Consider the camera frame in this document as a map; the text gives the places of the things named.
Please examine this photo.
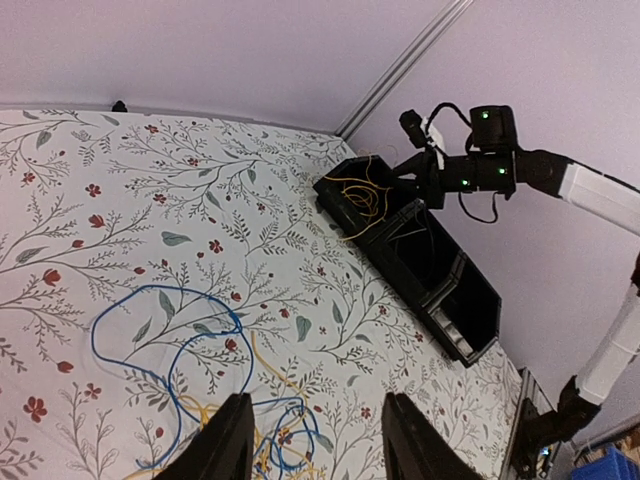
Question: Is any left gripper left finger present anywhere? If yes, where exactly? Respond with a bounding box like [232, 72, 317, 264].
[162, 393, 255, 480]

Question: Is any black plastic bin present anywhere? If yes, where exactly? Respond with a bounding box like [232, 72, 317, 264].
[313, 156, 501, 367]

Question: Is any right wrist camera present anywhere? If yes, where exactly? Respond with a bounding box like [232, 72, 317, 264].
[399, 109, 429, 149]

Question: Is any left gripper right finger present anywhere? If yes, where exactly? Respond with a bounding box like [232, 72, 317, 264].
[382, 393, 481, 480]

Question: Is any blue crate beside table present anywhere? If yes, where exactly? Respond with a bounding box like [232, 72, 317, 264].
[570, 447, 639, 480]

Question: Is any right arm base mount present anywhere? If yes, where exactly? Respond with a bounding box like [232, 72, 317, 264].
[501, 368, 601, 479]

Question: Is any long yellow cable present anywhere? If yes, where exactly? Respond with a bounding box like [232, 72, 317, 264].
[323, 154, 396, 244]

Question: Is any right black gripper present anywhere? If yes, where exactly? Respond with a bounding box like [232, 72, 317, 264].
[392, 152, 446, 210]

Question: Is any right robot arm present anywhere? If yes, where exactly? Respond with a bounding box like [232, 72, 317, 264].
[437, 164, 639, 440]

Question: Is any tangled cable pile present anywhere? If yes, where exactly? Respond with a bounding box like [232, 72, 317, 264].
[89, 284, 336, 480]

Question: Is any floral table mat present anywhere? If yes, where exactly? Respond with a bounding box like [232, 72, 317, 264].
[1, 110, 520, 479]

